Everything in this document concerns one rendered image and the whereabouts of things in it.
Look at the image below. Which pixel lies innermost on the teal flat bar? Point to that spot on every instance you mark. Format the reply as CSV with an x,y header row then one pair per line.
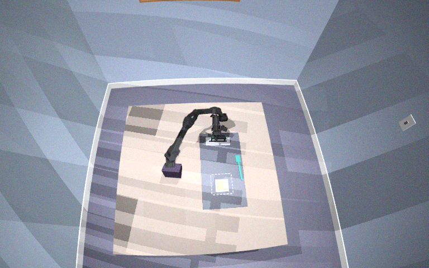
x,y
238,160

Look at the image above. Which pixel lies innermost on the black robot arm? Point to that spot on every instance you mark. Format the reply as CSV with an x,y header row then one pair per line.
x,y
188,122

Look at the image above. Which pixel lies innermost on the white square tile with dark blue centre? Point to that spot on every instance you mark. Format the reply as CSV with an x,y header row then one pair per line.
x,y
221,185

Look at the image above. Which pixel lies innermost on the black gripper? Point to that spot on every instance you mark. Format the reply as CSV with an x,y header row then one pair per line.
x,y
216,130

